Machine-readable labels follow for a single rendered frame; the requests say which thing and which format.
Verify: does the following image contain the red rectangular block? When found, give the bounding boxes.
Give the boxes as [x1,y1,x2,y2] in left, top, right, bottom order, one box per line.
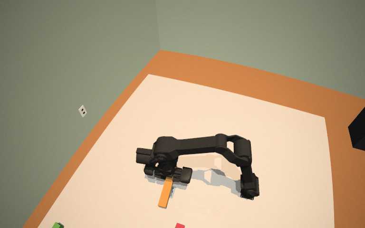
[175,223,185,228]

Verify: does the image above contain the green block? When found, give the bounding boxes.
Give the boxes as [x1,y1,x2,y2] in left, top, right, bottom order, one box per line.
[52,222,64,228]

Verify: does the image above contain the orange bar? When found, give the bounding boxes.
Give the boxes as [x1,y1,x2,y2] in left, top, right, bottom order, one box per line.
[158,176,173,208]

